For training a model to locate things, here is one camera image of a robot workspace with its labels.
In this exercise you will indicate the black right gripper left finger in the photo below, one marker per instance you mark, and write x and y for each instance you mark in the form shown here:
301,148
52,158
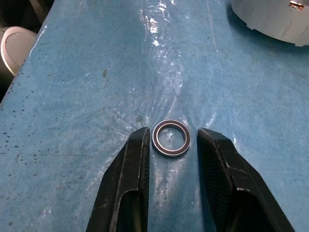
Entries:
125,183

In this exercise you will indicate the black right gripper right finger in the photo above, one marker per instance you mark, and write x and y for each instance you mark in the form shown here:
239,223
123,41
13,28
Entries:
231,183

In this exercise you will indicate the grey round motor housing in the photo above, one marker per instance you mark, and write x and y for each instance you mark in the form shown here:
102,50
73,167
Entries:
270,21

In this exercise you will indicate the blue plastic table cover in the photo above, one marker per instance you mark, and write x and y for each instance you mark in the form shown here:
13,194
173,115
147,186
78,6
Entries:
72,96

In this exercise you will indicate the pale grey rounded shell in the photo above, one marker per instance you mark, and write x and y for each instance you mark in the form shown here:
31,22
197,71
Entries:
14,48

